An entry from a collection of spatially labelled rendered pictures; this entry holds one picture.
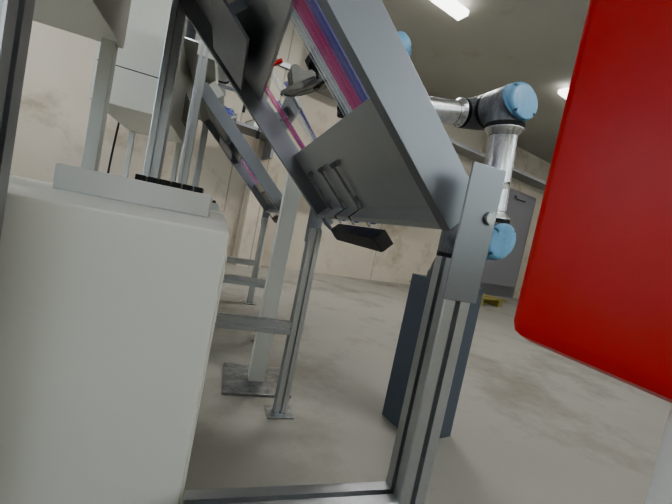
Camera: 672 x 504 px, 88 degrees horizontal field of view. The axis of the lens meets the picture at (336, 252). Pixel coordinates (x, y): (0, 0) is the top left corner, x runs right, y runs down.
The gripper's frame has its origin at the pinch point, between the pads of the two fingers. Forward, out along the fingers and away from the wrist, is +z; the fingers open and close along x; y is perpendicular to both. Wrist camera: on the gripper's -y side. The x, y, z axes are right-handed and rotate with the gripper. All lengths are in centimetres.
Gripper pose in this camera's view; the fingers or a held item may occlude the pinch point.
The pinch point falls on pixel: (287, 94)
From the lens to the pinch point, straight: 94.5
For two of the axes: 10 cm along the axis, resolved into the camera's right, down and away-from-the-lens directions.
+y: -3.7, -9.0, -2.3
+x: 3.0, 1.2, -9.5
